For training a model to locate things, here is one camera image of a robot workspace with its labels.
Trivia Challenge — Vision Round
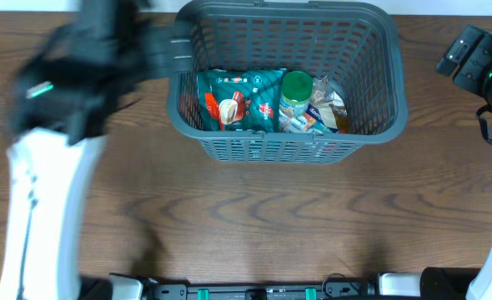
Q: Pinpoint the green Nescafe coffee bag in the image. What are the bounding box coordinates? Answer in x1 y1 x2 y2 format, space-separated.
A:
197 68 287 133

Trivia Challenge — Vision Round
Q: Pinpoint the green-lid Knorr seasoning jar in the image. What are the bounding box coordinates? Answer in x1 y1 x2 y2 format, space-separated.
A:
279 71 314 118

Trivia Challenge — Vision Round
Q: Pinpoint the brown white snack pouch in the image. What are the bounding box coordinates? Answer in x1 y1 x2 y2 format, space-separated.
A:
308 76 349 133

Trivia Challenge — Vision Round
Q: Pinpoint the Kleenex tissue multipack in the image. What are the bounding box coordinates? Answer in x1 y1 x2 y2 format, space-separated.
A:
279 105 339 133

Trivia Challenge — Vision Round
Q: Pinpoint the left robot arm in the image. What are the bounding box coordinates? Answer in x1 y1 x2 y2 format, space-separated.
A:
0 1 193 299

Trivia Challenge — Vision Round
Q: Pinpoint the grey plastic basket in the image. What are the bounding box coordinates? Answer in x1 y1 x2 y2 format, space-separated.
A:
167 1 408 163

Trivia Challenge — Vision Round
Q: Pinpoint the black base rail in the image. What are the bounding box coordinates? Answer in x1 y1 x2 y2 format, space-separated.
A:
145 281 422 300

